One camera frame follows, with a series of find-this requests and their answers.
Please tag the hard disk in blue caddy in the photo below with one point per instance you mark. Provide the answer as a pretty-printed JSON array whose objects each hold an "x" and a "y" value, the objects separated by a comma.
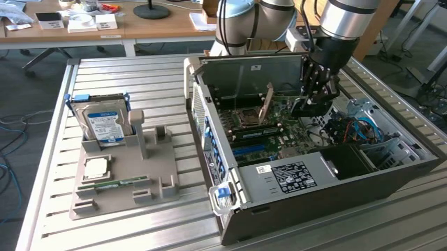
[{"x": 102, "y": 125}]

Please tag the clear plastic bag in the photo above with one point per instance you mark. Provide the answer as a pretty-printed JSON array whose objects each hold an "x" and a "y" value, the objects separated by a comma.
[{"x": 13, "y": 13}]

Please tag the white tape roll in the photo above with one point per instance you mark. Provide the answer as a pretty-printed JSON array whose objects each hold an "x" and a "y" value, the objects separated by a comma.
[{"x": 74, "y": 19}]

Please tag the black open PC case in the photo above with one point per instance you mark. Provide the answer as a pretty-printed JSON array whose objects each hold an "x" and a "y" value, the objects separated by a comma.
[{"x": 313, "y": 209}]

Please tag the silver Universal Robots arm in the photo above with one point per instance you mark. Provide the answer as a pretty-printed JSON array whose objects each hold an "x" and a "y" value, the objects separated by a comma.
[{"x": 275, "y": 15}]

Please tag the black round lamp base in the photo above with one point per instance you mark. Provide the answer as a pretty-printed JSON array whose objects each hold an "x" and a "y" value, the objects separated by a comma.
[{"x": 150, "y": 11}]

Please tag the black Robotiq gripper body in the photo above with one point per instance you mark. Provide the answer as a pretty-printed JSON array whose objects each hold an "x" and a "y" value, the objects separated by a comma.
[{"x": 335, "y": 52}]

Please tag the flat white box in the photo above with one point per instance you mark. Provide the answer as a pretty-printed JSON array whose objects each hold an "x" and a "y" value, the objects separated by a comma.
[{"x": 81, "y": 29}]

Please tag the stack of white papers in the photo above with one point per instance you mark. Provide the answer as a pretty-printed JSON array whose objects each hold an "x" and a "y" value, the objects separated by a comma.
[{"x": 200, "y": 22}]

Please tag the white barcode sticker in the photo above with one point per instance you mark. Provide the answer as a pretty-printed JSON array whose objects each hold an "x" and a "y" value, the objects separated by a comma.
[{"x": 264, "y": 169}]

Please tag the Nvidia Quadro graphics card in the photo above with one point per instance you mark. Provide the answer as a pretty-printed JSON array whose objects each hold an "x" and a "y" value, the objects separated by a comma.
[{"x": 267, "y": 104}]

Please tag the red plastic part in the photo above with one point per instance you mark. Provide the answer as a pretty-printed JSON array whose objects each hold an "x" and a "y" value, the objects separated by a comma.
[{"x": 109, "y": 8}]

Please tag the brown cardboard box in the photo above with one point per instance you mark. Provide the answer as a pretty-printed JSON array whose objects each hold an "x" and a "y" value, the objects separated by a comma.
[{"x": 209, "y": 6}]

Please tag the dark wheeled furniture leg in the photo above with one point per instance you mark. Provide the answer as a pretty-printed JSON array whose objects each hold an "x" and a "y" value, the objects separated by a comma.
[{"x": 45, "y": 56}]

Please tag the silver CPU chip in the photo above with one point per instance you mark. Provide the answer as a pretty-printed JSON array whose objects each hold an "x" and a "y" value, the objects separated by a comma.
[{"x": 94, "y": 168}]

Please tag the white box with black top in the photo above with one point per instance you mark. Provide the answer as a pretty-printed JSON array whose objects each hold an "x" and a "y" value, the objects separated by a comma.
[{"x": 48, "y": 21}]

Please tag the grey power supply unit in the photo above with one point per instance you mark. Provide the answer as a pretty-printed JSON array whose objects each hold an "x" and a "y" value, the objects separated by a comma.
[{"x": 251, "y": 183}]

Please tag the blue expansion slot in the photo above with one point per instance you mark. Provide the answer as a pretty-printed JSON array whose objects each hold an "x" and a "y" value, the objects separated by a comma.
[{"x": 247, "y": 150}]

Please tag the wooden office desk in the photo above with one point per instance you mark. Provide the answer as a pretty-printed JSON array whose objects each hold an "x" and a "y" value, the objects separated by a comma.
[{"x": 41, "y": 36}]

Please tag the blue case release latch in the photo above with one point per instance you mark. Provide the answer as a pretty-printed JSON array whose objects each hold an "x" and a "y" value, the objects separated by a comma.
[{"x": 221, "y": 196}]

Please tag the grey printed parts rack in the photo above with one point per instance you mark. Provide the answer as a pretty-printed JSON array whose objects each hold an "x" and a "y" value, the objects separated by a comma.
[{"x": 121, "y": 167}]

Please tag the metal CPU socket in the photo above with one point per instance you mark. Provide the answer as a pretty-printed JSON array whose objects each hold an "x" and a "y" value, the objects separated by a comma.
[{"x": 247, "y": 116}]

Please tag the RAM stick seated in slot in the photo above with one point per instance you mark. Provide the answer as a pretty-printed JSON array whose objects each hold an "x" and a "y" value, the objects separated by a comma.
[{"x": 255, "y": 133}]

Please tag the plain white box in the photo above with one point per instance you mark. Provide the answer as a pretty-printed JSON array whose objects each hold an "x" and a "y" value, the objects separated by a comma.
[{"x": 104, "y": 22}]

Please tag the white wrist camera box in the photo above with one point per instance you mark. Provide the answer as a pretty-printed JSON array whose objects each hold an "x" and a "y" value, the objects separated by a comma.
[{"x": 295, "y": 39}]

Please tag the silver drive bay cage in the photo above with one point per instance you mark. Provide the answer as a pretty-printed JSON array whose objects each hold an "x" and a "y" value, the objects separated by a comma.
[{"x": 369, "y": 115}]

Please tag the beige tape roll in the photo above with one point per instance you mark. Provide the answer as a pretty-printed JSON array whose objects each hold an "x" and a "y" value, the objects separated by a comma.
[{"x": 65, "y": 2}]

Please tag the wooden cabinet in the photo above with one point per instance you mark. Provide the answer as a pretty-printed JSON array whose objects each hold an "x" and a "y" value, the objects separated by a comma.
[{"x": 384, "y": 15}]

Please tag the green loose RAM stick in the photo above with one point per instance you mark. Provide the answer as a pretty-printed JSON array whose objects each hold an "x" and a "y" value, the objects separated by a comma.
[{"x": 114, "y": 182}]

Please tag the white paper card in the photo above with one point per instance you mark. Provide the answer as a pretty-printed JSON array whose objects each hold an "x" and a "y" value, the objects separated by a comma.
[{"x": 17, "y": 27}]

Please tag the green motherboard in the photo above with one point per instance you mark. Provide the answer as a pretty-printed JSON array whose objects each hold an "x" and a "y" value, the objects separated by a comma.
[{"x": 289, "y": 141}]

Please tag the black power supply label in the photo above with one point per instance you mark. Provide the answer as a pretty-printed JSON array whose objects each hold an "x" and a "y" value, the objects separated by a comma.
[{"x": 293, "y": 177}]

